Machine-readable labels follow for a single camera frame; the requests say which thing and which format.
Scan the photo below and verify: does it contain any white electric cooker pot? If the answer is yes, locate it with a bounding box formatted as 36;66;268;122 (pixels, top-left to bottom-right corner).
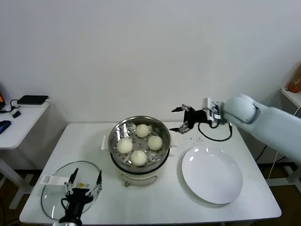
101;133;179;188

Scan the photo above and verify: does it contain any white steamed baozi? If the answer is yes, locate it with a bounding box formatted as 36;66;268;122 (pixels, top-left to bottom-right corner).
117;138;133;154
147;135;163;151
135;124;150;138
130;150;148;167

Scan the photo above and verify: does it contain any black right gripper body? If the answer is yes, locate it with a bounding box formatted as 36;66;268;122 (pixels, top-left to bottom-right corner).
183;107;210;129

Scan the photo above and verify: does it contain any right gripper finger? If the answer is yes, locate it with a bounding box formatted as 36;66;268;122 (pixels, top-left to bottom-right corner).
169;121;191;135
171;105;192;113

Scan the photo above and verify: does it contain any white desk with frame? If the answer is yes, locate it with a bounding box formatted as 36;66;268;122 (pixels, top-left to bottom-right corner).
265;87;301;187

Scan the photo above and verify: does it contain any white round plate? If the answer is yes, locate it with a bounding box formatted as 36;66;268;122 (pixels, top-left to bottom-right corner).
181;145;244;204

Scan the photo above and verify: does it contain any orange bottle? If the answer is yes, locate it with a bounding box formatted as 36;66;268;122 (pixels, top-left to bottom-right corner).
286;61;301;93

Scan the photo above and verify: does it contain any blue computer mouse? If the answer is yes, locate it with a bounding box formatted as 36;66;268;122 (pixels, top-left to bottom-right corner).
0;120;12;135

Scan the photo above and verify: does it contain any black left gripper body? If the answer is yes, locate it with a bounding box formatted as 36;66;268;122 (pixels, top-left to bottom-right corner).
59;188;95;224

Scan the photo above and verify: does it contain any flat white box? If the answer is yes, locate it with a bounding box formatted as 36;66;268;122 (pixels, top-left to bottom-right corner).
18;99;56;109

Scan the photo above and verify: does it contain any round glass pot lid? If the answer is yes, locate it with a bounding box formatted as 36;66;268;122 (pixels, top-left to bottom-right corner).
40;161;103;221

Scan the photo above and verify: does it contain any flat black box device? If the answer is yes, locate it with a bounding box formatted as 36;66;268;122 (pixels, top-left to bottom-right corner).
17;95;49;105

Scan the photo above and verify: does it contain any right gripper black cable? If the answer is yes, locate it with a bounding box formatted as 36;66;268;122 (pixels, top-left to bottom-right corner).
197;121;234;142

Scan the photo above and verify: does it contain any stainless steel steamer basket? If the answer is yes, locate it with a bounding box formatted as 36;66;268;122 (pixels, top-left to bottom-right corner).
108;115;171;167

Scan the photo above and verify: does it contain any white lid handle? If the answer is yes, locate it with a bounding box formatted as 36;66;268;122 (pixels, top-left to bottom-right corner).
41;175;91;189

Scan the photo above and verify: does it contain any thin black desk cable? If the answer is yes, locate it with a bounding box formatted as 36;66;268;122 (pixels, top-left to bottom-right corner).
0;99;21;114

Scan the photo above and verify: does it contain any white side table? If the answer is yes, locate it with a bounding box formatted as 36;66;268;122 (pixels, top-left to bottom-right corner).
0;101;50;210

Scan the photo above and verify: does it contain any dark laptop edge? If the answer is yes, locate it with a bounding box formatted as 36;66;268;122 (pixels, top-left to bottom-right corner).
0;81;6;111

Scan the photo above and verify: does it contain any black power adapter cable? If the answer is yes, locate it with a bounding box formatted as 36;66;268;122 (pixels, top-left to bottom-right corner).
255;145;285;163

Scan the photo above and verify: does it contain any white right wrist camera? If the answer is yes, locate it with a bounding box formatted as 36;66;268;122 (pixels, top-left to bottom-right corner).
203;97;224;123

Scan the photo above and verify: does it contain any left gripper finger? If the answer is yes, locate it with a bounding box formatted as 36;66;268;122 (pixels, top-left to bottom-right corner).
63;167;79;195
86;170;103;197

